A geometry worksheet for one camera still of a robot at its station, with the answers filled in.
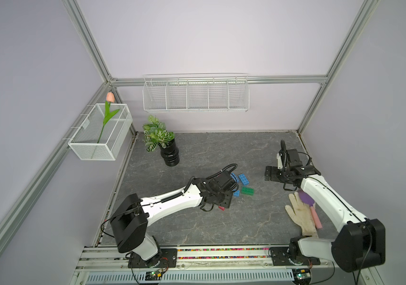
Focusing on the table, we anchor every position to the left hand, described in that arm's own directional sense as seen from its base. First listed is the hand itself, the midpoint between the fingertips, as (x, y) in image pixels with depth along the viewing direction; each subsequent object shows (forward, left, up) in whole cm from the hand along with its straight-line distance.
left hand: (225, 200), depth 79 cm
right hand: (+11, -25, +2) cm, 28 cm away
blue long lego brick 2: (+7, -8, -9) cm, 14 cm away
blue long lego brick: (+15, -12, -9) cm, 22 cm away
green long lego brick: (+8, -14, -11) cm, 19 cm away
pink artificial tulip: (+35, +51, +24) cm, 67 cm away
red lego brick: (-6, +3, +7) cm, 10 cm away
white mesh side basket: (+24, +56, +18) cm, 63 cm away
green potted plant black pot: (+28, +31, +16) cm, 44 cm away
